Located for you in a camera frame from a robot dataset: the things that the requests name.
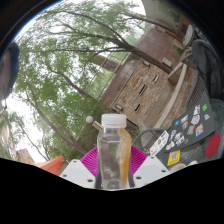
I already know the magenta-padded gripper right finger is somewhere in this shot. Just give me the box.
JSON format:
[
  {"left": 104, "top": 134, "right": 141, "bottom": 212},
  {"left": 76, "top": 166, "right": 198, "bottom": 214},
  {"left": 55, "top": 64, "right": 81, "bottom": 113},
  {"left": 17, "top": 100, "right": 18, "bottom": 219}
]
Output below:
[{"left": 128, "top": 145, "right": 172, "bottom": 189}]

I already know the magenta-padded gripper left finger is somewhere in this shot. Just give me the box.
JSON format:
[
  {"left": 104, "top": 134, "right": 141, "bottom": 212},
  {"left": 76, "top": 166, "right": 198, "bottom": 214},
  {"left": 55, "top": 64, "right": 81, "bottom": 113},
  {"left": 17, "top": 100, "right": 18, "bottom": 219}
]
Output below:
[{"left": 59, "top": 147, "right": 101, "bottom": 190}]

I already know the clear plastic bottle white cap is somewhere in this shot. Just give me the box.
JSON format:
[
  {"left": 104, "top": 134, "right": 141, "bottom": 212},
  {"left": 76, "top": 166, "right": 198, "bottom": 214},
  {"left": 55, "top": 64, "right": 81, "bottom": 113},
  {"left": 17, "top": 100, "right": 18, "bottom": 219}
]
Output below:
[{"left": 96, "top": 113, "right": 133, "bottom": 190}]

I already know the orange patio umbrella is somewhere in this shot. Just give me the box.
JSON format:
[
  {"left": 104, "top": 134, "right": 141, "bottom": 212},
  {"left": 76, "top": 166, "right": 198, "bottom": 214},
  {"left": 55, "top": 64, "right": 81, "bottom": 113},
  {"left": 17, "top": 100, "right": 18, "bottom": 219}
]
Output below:
[{"left": 31, "top": 154, "right": 67, "bottom": 177}]

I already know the yellow card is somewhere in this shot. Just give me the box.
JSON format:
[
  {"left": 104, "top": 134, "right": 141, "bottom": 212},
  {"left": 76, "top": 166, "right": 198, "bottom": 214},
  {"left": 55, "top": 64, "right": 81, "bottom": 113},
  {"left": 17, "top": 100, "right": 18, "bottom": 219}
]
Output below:
[{"left": 166, "top": 149, "right": 182, "bottom": 167}]

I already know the white sticker sheet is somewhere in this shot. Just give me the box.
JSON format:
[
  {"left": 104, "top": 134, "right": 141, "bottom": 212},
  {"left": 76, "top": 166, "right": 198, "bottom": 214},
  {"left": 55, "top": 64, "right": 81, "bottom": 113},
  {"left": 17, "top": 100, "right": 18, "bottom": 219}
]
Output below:
[{"left": 149, "top": 130, "right": 170, "bottom": 157}]

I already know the grey wicker chair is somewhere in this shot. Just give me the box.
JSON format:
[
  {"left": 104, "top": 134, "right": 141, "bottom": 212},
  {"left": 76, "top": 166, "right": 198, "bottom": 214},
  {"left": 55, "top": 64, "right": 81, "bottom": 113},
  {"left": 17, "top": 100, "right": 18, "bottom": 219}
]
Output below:
[
  {"left": 132, "top": 128, "right": 168, "bottom": 158},
  {"left": 186, "top": 74, "right": 209, "bottom": 108}
]

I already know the black laptop with stickers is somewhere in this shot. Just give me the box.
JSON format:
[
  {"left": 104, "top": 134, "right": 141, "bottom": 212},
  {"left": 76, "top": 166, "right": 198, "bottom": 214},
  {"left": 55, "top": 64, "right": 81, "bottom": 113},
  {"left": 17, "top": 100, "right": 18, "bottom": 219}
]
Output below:
[{"left": 155, "top": 91, "right": 216, "bottom": 167}]

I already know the leaning slender tree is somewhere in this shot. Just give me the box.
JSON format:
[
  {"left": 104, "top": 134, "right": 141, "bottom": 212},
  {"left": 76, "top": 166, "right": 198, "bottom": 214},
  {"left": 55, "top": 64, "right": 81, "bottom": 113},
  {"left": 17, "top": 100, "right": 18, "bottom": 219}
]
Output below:
[{"left": 6, "top": 66, "right": 101, "bottom": 158}]

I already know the flat round red coaster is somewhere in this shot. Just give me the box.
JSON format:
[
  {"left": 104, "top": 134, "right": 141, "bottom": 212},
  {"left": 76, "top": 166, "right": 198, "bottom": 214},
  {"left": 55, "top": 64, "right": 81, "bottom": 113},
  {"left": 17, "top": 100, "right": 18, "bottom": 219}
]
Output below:
[{"left": 205, "top": 132, "right": 222, "bottom": 159}]

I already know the forked-trunk tree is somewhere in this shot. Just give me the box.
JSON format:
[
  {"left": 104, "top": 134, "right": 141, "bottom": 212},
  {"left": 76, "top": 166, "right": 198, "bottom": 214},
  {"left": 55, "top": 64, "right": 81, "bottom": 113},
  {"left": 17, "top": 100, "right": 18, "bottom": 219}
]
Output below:
[{"left": 19, "top": 0, "right": 178, "bottom": 88}]

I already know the person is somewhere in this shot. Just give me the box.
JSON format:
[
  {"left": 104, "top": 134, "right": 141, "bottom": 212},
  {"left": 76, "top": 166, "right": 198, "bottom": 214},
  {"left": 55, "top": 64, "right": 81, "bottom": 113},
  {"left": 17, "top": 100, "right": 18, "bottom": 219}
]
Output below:
[{"left": 0, "top": 41, "right": 21, "bottom": 104}]

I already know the round dark patio table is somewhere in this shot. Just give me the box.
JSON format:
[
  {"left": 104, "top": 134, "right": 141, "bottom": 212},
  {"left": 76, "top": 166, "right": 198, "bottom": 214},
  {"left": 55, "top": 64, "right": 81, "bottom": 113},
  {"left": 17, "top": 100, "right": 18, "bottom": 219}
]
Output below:
[{"left": 182, "top": 23, "right": 196, "bottom": 48}]

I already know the wooden lamp post with globe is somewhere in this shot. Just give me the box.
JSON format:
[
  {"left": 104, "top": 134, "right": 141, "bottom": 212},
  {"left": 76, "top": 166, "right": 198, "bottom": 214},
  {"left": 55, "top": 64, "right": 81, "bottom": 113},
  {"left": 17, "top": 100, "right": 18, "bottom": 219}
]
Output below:
[{"left": 85, "top": 115, "right": 104, "bottom": 132}]

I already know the grey wall box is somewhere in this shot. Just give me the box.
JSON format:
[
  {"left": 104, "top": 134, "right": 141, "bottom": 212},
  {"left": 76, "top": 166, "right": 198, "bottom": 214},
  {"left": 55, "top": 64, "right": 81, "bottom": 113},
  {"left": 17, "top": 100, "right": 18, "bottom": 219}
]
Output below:
[{"left": 162, "top": 57, "right": 173, "bottom": 68}]

